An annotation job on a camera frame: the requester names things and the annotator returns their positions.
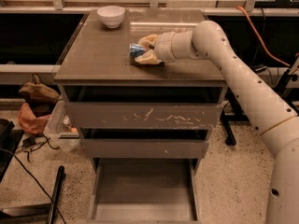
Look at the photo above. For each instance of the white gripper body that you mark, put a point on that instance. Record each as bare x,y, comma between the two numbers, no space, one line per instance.
164,48

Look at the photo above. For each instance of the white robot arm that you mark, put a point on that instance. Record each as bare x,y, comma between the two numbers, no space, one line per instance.
276,122

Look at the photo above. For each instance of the black power adapter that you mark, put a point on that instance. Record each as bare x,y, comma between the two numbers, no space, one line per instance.
259,68

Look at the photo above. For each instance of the grey open bottom drawer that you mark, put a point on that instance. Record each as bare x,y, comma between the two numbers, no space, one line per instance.
144,191

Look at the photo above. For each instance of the black table leg frame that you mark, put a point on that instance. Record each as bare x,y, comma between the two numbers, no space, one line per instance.
233,114

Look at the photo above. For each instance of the grey drawer cabinet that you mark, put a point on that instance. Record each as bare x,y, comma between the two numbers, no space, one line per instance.
98,69

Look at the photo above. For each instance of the grey middle drawer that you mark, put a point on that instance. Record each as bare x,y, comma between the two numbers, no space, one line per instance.
152,149

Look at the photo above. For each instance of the white ceramic bowl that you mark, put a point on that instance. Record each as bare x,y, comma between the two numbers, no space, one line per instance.
111,16

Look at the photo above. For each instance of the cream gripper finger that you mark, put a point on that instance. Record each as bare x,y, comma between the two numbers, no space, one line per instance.
149,57
148,41

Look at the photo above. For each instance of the blue silver redbull can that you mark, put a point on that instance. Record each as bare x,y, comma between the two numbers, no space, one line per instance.
136,50

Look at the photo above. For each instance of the grey top drawer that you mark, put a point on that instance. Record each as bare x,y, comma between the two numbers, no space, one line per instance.
143,116

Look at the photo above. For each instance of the orange cloth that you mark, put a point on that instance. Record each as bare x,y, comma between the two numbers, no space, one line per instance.
29,122

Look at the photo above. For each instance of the black metal bar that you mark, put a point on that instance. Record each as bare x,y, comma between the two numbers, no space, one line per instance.
55,196

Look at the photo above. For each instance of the clear plastic container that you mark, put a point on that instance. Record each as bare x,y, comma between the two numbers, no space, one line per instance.
58,129

